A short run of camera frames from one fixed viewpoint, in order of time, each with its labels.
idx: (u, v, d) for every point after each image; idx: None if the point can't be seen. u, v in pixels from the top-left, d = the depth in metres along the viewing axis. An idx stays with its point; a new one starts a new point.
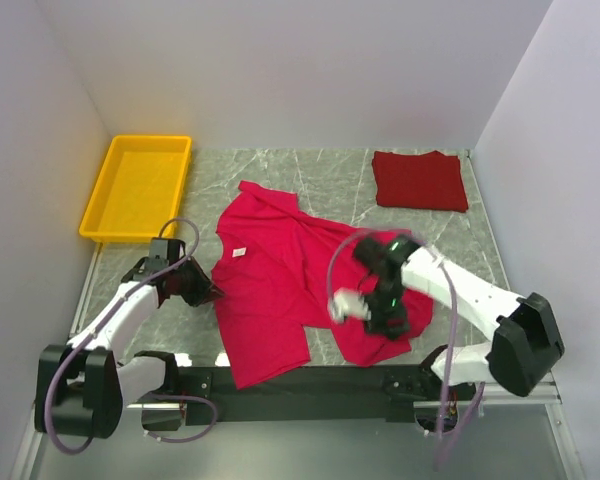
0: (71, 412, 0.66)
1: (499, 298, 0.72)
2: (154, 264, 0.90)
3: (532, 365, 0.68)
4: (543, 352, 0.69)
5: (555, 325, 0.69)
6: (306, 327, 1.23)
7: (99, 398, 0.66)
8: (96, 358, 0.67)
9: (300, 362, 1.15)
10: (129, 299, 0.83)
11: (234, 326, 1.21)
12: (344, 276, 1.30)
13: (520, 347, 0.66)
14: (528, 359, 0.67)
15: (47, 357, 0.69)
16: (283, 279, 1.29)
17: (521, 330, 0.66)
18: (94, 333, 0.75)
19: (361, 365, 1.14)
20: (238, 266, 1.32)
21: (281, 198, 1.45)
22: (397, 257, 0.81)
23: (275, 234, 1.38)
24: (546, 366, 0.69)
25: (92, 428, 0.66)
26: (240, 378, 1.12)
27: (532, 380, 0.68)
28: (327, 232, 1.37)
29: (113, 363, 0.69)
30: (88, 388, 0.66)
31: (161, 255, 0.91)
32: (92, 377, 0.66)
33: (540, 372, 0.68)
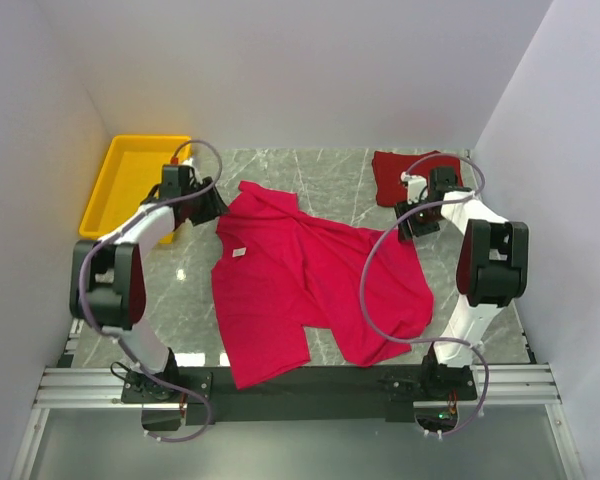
0: (103, 298, 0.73)
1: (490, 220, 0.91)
2: (167, 190, 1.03)
3: (484, 263, 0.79)
4: (502, 269, 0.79)
5: (525, 253, 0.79)
6: (306, 328, 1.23)
7: (127, 282, 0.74)
8: (124, 249, 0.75)
9: (301, 362, 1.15)
10: (148, 215, 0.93)
11: (234, 326, 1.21)
12: (344, 275, 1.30)
13: (479, 237, 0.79)
14: (481, 250, 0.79)
15: (80, 248, 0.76)
16: (283, 279, 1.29)
17: (487, 226, 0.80)
18: (121, 233, 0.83)
19: (361, 365, 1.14)
20: (238, 266, 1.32)
21: (281, 198, 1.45)
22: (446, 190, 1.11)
23: (275, 234, 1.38)
24: (498, 278, 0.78)
25: (120, 313, 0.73)
26: (240, 378, 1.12)
27: (477, 274, 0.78)
28: (327, 233, 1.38)
29: (138, 259, 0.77)
30: (119, 272, 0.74)
31: (172, 182, 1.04)
32: (123, 262, 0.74)
33: (488, 275, 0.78)
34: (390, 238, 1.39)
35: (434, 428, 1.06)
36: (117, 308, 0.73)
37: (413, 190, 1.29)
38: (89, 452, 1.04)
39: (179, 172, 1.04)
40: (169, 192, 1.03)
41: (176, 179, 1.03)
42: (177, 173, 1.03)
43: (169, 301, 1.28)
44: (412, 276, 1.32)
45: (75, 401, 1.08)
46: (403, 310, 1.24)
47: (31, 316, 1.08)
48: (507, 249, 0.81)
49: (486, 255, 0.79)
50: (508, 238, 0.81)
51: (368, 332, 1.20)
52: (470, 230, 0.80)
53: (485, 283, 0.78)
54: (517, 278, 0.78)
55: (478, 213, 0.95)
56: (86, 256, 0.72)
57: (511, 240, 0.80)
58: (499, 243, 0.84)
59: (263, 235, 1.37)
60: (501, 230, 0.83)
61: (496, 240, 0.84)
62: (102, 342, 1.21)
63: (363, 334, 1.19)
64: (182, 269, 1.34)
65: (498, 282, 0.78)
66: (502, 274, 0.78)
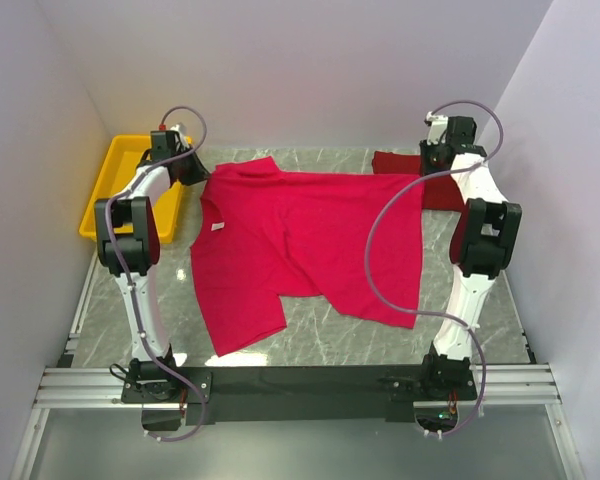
0: (123, 245, 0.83)
1: (492, 196, 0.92)
2: (157, 152, 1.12)
3: (475, 241, 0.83)
4: (491, 245, 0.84)
5: (515, 234, 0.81)
6: (282, 296, 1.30)
7: (145, 228, 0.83)
8: (137, 201, 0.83)
9: (278, 328, 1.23)
10: (148, 174, 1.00)
11: (217, 299, 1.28)
12: (333, 240, 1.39)
13: (474, 217, 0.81)
14: (473, 229, 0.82)
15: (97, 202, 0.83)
16: (264, 250, 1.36)
17: (484, 208, 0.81)
18: (131, 190, 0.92)
19: (362, 317, 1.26)
20: (217, 239, 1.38)
21: (262, 164, 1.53)
22: (459, 148, 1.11)
23: (254, 206, 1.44)
24: (487, 254, 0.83)
25: (142, 257, 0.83)
26: (221, 347, 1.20)
27: (467, 250, 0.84)
28: (303, 205, 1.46)
29: (150, 208, 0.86)
30: (135, 221, 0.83)
31: (162, 145, 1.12)
32: (139, 212, 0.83)
33: (477, 251, 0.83)
34: (380, 202, 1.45)
35: (434, 428, 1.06)
36: (140, 252, 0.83)
37: (434, 130, 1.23)
38: (89, 452, 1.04)
39: (167, 136, 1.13)
40: (160, 154, 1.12)
41: (165, 142, 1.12)
42: (165, 137, 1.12)
43: (169, 302, 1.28)
44: (405, 237, 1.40)
45: (74, 402, 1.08)
46: (395, 268, 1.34)
47: (32, 316, 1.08)
48: (500, 227, 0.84)
49: (478, 234, 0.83)
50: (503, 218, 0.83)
51: (363, 288, 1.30)
52: (467, 210, 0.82)
53: (474, 258, 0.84)
54: (504, 255, 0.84)
55: (485, 190, 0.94)
56: (106, 206, 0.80)
57: (505, 221, 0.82)
58: (494, 219, 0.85)
59: (245, 207, 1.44)
60: (498, 209, 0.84)
61: (492, 217, 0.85)
62: (102, 342, 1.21)
63: (359, 291, 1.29)
64: (182, 269, 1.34)
65: (487, 257, 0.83)
66: (490, 251, 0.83)
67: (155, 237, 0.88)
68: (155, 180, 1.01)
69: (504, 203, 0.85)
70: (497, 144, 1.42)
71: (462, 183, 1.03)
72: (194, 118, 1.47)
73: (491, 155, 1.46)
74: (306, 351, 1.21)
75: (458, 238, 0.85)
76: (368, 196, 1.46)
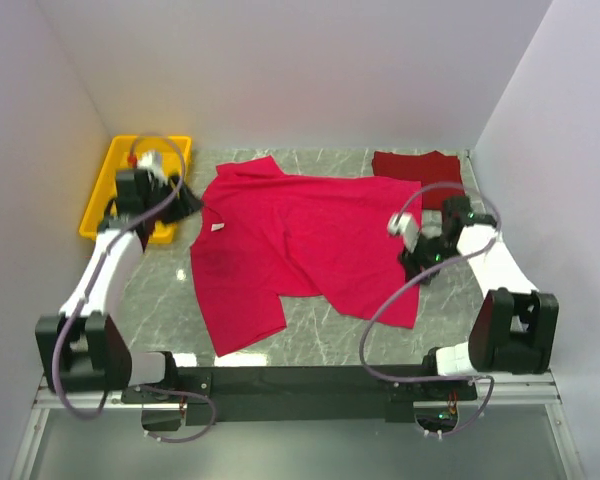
0: (81, 377, 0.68)
1: (517, 284, 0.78)
2: (127, 201, 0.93)
3: (502, 344, 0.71)
4: (523, 346, 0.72)
5: (551, 333, 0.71)
6: (282, 297, 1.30)
7: (107, 358, 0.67)
8: (93, 324, 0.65)
9: (277, 328, 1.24)
10: (112, 255, 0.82)
11: (216, 298, 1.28)
12: (333, 239, 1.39)
13: (504, 318, 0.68)
14: (502, 334, 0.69)
15: (44, 328, 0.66)
16: (263, 250, 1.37)
17: (512, 302, 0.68)
18: (84, 297, 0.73)
19: (362, 317, 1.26)
20: (217, 240, 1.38)
21: (263, 165, 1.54)
22: (466, 220, 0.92)
23: (255, 206, 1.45)
24: (518, 357, 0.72)
25: (106, 386, 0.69)
26: (220, 347, 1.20)
27: (494, 355, 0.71)
28: (303, 204, 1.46)
29: (113, 325, 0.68)
30: (94, 352, 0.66)
31: (130, 193, 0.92)
32: (95, 341, 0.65)
33: (508, 354, 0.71)
34: (381, 201, 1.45)
35: (434, 428, 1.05)
36: (102, 381, 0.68)
37: (409, 229, 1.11)
38: (89, 452, 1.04)
39: (136, 180, 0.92)
40: (129, 203, 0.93)
41: (133, 189, 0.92)
42: (133, 182, 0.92)
43: (169, 302, 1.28)
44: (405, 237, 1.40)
45: (74, 401, 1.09)
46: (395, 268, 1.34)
47: (31, 317, 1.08)
48: (532, 323, 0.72)
49: (507, 336, 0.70)
50: (535, 310, 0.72)
51: (363, 288, 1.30)
52: (490, 311, 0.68)
53: (505, 361, 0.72)
54: (537, 357, 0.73)
55: (503, 275, 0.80)
56: (58, 339, 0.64)
57: (537, 317, 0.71)
58: (521, 309, 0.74)
59: (245, 208, 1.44)
60: (526, 299, 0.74)
61: (520, 307, 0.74)
62: None
63: (358, 290, 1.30)
64: (182, 269, 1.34)
65: (519, 360, 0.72)
66: (521, 354, 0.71)
67: (124, 358, 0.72)
68: (120, 260, 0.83)
69: (533, 292, 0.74)
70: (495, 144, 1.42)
71: (476, 263, 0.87)
72: (190, 108, 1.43)
73: (491, 155, 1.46)
74: (305, 351, 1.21)
75: (480, 340, 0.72)
76: (368, 196, 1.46)
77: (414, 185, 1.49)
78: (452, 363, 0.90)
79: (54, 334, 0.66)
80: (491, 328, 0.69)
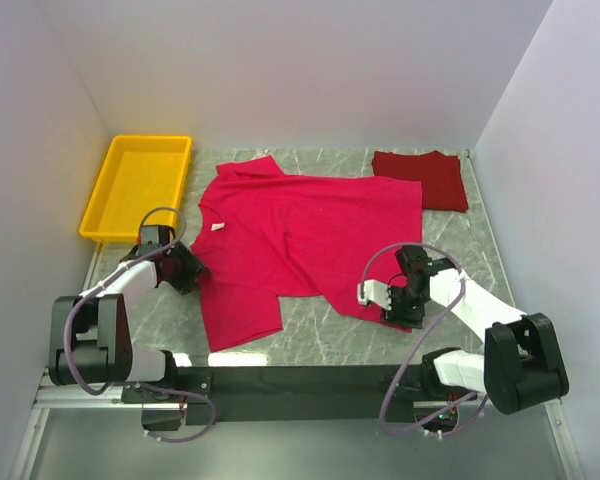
0: (86, 355, 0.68)
1: (502, 313, 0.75)
2: (147, 249, 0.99)
3: (520, 376, 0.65)
4: (539, 374, 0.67)
5: (558, 352, 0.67)
6: (281, 298, 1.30)
7: (114, 336, 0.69)
8: (107, 299, 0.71)
9: (274, 329, 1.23)
10: (130, 268, 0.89)
11: (215, 298, 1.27)
12: (334, 239, 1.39)
13: (508, 348, 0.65)
14: (515, 366, 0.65)
15: (61, 304, 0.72)
16: (263, 250, 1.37)
17: (509, 334, 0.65)
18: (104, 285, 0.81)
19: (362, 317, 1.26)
20: (217, 240, 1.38)
21: (263, 165, 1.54)
22: (429, 270, 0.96)
23: (255, 207, 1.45)
24: (538, 387, 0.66)
25: (107, 371, 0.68)
26: (218, 346, 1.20)
27: (517, 392, 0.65)
28: (304, 205, 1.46)
29: (124, 306, 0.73)
30: (103, 325, 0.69)
31: (153, 240, 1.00)
32: (106, 314, 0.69)
33: (529, 387, 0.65)
34: (382, 201, 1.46)
35: (434, 428, 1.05)
36: (103, 365, 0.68)
37: (377, 292, 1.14)
38: (89, 452, 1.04)
39: (160, 230, 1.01)
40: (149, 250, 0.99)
41: (156, 237, 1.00)
42: (158, 232, 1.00)
43: (169, 301, 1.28)
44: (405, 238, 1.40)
45: (75, 401, 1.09)
46: (395, 269, 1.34)
47: (31, 316, 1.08)
48: (536, 348, 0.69)
49: (521, 367, 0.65)
50: (533, 335, 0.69)
51: None
52: (494, 344, 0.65)
53: (528, 396, 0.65)
54: (556, 381, 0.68)
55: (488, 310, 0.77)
56: (72, 310, 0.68)
57: (539, 339, 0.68)
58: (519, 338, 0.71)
59: (245, 208, 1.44)
60: (520, 325, 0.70)
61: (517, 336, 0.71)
62: None
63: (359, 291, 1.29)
64: None
65: (540, 391, 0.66)
66: (540, 383, 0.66)
67: (127, 348, 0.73)
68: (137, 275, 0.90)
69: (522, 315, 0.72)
70: (495, 145, 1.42)
71: (461, 310, 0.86)
72: (191, 108, 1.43)
73: (491, 155, 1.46)
74: (305, 351, 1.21)
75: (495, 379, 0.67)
76: (369, 196, 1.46)
77: (415, 183, 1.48)
78: (457, 376, 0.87)
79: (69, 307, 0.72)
80: (502, 365, 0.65)
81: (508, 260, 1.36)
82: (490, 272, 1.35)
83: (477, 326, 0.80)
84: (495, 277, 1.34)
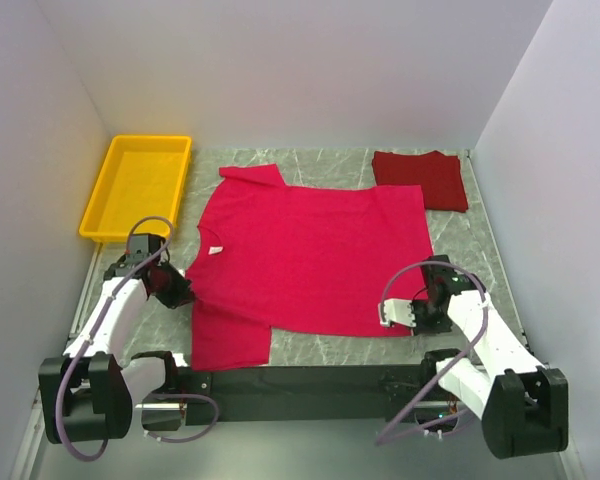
0: (83, 420, 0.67)
1: (519, 359, 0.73)
2: (136, 259, 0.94)
3: (519, 428, 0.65)
4: (537, 427, 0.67)
5: (565, 413, 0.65)
6: (274, 330, 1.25)
7: (109, 402, 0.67)
8: (98, 365, 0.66)
9: (259, 361, 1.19)
10: (120, 294, 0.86)
11: (205, 326, 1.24)
12: (334, 262, 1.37)
13: (514, 399, 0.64)
14: (516, 419, 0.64)
15: (47, 371, 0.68)
16: (259, 276, 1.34)
17: (520, 385, 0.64)
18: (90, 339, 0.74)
19: (357, 335, 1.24)
20: (213, 262, 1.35)
21: (264, 172, 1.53)
22: (451, 285, 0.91)
23: (255, 229, 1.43)
24: (534, 439, 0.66)
25: (107, 432, 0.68)
26: (201, 364, 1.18)
27: (512, 441, 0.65)
28: (304, 224, 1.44)
29: (116, 365, 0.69)
30: (96, 395, 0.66)
31: (142, 249, 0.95)
32: (99, 384, 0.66)
33: (523, 438, 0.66)
34: (383, 216, 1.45)
35: (434, 428, 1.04)
36: (101, 427, 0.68)
37: (399, 310, 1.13)
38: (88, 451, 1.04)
39: (149, 239, 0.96)
40: (137, 260, 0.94)
41: (145, 245, 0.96)
42: (147, 240, 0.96)
43: None
44: (406, 243, 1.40)
45: None
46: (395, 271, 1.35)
47: (31, 316, 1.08)
48: (544, 401, 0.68)
49: (523, 420, 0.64)
50: (544, 389, 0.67)
51: (360, 305, 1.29)
52: (501, 393, 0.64)
53: (522, 445, 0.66)
54: (556, 435, 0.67)
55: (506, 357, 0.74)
56: (61, 388, 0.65)
57: (548, 394, 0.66)
58: (529, 386, 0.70)
59: (242, 231, 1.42)
60: (533, 376, 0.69)
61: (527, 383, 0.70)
62: None
63: (356, 314, 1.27)
64: (182, 268, 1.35)
65: (535, 442, 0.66)
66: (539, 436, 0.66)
67: (126, 397, 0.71)
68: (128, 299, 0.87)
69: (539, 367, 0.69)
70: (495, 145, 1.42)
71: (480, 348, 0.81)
72: (191, 108, 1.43)
73: (491, 155, 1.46)
74: (305, 351, 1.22)
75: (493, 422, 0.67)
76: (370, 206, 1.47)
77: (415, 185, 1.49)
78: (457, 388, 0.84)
79: (57, 374, 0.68)
80: (505, 414, 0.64)
81: (508, 260, 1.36)
82: (489, 272, 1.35)
83: (490, 364, 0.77)
84: (495, 277, 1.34)
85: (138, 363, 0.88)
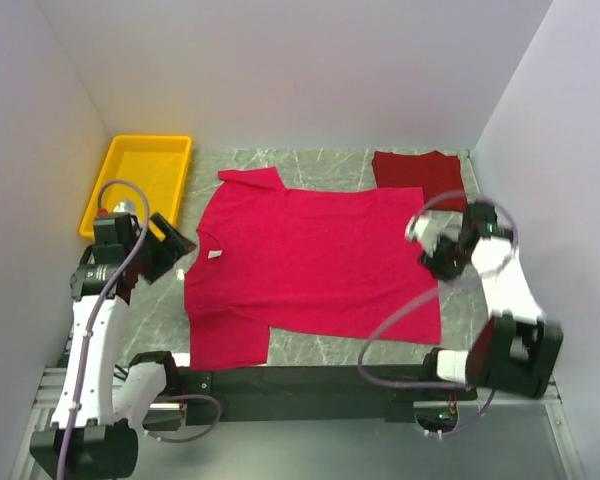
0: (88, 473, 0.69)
1: (523, 304, 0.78)
2: (103, 250, 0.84)
3: (500, 367, 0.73)
4: (521, 371, 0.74)
5: (551, 363, 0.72)
6: (272, 330, 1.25)
7: (111, 458, 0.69)
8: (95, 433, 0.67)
9: (257, 361, 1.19)
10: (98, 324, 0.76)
11: (203, 325, 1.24)
12: (333, 261, 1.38)
13: (502, 342, 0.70)
14: (500, 358, 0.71)
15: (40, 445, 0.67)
16: (257, 275, 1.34)
17: (512, 327, 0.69)
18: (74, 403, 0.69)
19: (356, 334, 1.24)
20: (211, 263, 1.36)
21: (263, 174, 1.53)
22: (484, 232, 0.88)
23: (254, 229, 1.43)
24: (513, 379, 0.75)
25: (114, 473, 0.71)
26: (198, 364, 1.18)
27: (489, 375, 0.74)
28: (303, 225, 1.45)
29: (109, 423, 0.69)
30: (98, 456, 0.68)
31: (109, 239, 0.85)
32: (99, 448, 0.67)
33: (503, 377, 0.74)
34: (384, 217, 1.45)
35: (434, 428, 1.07)
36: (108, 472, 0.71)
37: (426, 234, 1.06)
38: None
39: (117, 225, 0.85)
40: (109, 253, 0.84)
41: (113, 234, 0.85)
42: (113, 227, 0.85)
43: (169, 301, 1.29)
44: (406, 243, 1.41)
45: None
46: (395, 271, 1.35)
47: (31, 316, 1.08)
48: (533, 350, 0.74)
49: (505, 362, 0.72)
50: (537, 341, 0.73)
51: (360, 304, 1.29)
52: (493, 334, 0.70)
53: (499, 381, 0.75)
54: (534, 383, 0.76)
55: (509, 296, 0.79)
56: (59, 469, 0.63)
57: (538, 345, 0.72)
58: (525, 337, 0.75)
59: (241, 231, 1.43)
60: (531, 326, 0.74)
61: (523, 333, 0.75)
62: None
63: (355, 315, 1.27)
64: (182, 269, 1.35)
65: (512, 382, 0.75)
66: (517, 378, 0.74)
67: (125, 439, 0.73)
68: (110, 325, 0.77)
69: (540, 319, 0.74)
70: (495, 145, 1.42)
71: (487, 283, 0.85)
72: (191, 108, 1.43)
73: (491, 155, 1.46)
74: (306, 351, 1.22)
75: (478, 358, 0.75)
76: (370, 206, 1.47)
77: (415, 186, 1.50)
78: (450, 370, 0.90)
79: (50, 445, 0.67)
80: (490, 352, 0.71)
81: None
82: None
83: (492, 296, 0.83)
84: None
85: (137, 374, 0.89)
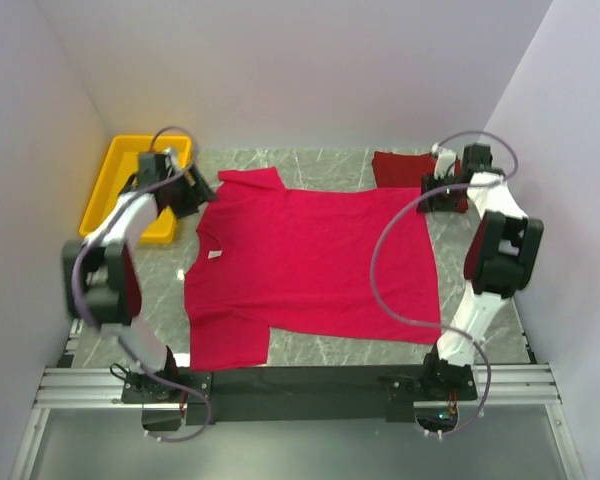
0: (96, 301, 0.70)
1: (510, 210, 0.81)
2: (146, 178, 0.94)
3: (491, 256, 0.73)
4: (508, 261, 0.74)
5: (534, 251, 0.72)
6: (272, 329, 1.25)
7: (120, 280, 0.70)
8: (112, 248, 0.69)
9: (257, 361, 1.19)
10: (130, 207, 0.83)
11: (203, 325, 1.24)
12: (333, 261, 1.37)
13: (492, 229, 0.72)
14: (490, 243, 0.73)
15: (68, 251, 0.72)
16: (257, 275, 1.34)
17: (503, 220, 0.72)
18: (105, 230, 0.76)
19: (356, 334, 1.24)
20: (211, 262, 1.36)
21: (263, 174, 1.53)
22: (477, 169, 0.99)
23: (253, 228, 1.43)
24: (503, 272, 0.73)
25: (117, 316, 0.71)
26: (198, 364, 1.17)
27: (482, 266, 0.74)
28: (303, 224, 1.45)
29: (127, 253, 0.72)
30: (109, 273, 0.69)
31: (150, 169, 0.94)
32: (112, 263, 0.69)
33: (495, 267, 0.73)
34: (385, 217, 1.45)
35: (434, 428, 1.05)
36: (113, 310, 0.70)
37: (443, 162, 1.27)
38: (88, 452, 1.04)
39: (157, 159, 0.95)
40: (148, 180, 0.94)
41: (153, 165, 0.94)
42: (154, 159, 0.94)
43: (169, 301, 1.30)
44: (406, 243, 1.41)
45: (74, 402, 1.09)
46: (395, 272, 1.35)
47: (31, 317, 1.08)
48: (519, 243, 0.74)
49: (495, 248, 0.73)
50: (523, 235, 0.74)
51: (360, 304, 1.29)
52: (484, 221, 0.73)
53: (491, 274, 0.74)
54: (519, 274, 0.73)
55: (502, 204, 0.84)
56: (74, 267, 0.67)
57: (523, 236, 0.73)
58: (513, 235, 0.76)
59: (241, 231, 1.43)
60: (517, 224, 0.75)
61: (511, 232, 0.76)
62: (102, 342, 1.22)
63: (355, 315, 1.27)
64: (182, 269, 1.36)
65: (503, 274, 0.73)
66: (505, 268, 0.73)
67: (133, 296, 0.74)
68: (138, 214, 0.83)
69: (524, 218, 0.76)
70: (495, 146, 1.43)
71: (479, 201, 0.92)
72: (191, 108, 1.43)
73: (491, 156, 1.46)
74: (306, 351, 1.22)
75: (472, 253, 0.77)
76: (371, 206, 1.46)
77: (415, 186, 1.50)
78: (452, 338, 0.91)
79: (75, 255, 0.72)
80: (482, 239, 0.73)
81: None
82: None
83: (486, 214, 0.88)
84: None
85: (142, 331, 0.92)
